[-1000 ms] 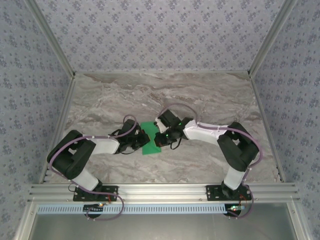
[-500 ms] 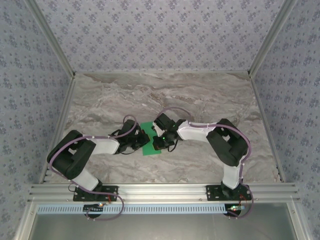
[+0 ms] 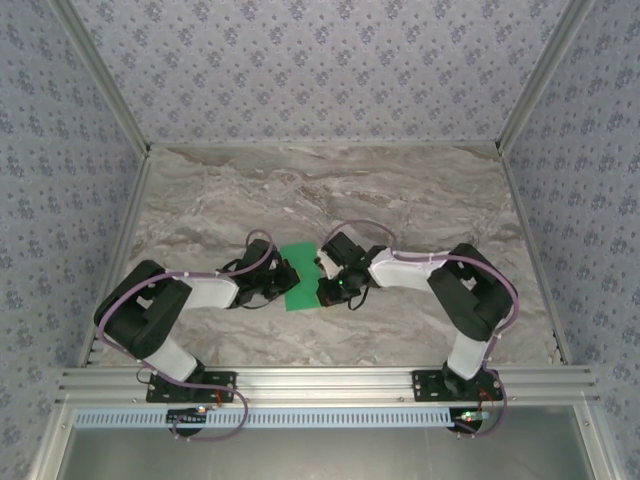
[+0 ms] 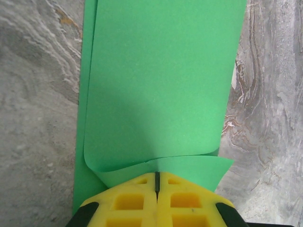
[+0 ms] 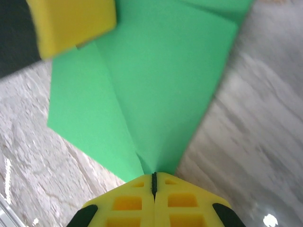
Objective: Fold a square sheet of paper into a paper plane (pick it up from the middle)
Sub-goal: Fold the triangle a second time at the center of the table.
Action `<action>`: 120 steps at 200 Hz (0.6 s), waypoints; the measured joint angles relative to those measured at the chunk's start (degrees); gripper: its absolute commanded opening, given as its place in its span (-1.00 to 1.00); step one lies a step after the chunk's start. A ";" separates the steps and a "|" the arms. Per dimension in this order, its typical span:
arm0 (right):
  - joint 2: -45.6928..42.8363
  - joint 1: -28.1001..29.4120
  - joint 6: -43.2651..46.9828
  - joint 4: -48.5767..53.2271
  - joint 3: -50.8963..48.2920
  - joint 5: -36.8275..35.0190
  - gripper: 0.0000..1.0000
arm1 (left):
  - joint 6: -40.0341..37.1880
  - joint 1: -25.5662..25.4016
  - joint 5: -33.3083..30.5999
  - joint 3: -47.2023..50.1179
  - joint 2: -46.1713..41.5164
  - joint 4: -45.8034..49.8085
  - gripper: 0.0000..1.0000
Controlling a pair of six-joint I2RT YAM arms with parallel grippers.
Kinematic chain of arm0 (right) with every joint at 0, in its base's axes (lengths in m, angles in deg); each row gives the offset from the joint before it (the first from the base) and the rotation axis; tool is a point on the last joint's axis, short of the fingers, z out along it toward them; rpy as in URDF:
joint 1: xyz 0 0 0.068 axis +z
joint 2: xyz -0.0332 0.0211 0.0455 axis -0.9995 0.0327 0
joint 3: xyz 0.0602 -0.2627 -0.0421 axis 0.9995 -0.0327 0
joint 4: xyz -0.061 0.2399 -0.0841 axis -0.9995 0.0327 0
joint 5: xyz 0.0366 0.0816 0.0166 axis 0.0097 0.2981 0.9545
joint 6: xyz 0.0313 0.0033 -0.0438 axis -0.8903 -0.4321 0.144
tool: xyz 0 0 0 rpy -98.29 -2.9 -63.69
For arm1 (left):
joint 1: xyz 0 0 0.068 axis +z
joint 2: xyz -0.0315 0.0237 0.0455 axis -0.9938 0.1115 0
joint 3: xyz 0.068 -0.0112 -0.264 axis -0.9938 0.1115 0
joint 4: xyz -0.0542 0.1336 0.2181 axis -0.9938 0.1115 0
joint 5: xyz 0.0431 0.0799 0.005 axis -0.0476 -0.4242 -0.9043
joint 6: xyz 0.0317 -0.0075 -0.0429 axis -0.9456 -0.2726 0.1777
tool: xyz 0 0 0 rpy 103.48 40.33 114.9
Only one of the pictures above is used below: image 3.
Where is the green cloth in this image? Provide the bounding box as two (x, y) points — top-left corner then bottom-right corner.
(279, 240), (324, 313)

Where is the aluminium cross beam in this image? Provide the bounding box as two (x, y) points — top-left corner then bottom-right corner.
(55, 365), (601, 406)

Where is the left small circuit board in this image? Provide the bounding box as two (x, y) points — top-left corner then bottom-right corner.
(166, 406), (209, 427)

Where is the small circuit board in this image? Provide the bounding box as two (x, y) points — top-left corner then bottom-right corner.
(451, 408), (494, 432)
(166, 406), (209, 427)

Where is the right small circuit board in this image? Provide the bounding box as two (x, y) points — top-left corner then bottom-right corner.
(451, 408), (494, 432)

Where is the right white camera bracket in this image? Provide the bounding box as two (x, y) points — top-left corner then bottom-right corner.
(314, 251), (342, 279)

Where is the left gripper thin black cable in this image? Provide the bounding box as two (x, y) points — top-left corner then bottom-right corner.
(218, 257), (274, 311)

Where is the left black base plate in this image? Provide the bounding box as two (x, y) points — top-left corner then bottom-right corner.
(145, 370), (238, 404)

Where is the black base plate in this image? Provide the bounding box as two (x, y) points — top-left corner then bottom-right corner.
(410, 369), (502, 404)
(145, 370), (238, 404)

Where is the slotted white cable duct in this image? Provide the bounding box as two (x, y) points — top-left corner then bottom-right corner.
(73, 406), (495, 430)

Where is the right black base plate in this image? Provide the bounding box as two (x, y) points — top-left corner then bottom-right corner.
(410, 369), (502, 404)

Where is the aluminium back rail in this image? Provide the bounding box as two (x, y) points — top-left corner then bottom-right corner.
(147, 140), (502, 150)

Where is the left aluminium side rail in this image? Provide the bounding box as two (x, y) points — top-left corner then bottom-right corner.
(77, 149), (154, 369)

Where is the aluminium side rail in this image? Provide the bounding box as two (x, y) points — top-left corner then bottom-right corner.
(77, 149), (154, 369)
(496, 144), (574, 367)

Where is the right aluminium side rail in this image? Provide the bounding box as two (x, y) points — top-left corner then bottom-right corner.
(496, 144), (574, 367)

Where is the left aluminium corner post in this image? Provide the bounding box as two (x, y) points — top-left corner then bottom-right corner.
(49, 0), (153, 157)

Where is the aluminium corner post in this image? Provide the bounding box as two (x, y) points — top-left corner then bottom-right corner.
(494, 0), (599, 152)
(49, 0), (153, 157)

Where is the right aluminium corner post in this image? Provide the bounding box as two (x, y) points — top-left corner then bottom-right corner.
(494, 0), (599, 152)

